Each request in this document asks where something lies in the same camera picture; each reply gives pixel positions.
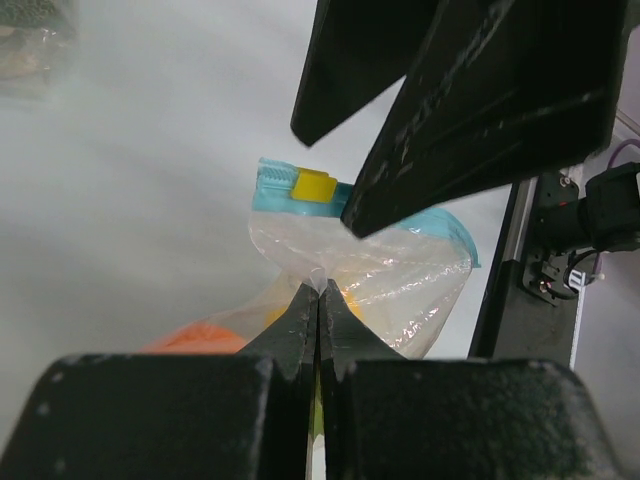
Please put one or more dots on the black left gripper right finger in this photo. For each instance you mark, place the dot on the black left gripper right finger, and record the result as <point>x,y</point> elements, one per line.
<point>389,417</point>

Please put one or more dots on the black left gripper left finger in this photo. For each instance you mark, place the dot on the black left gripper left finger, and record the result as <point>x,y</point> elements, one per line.
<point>151,416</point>

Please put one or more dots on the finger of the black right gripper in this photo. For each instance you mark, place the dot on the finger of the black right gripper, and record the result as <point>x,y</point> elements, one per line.
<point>357,49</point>
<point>499,91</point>

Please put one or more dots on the clear zip top bag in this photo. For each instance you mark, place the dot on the clear zip top bag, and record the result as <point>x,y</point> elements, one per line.
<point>401,282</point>

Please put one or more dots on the orange fake fruit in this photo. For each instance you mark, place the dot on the orange fake fruit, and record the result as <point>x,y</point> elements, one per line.
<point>198,338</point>

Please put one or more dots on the clear bag with melon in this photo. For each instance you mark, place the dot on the clear bag with melon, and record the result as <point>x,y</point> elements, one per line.
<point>38,43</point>

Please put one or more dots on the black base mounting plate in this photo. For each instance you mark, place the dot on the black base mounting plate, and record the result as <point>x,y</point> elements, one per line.
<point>520,315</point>

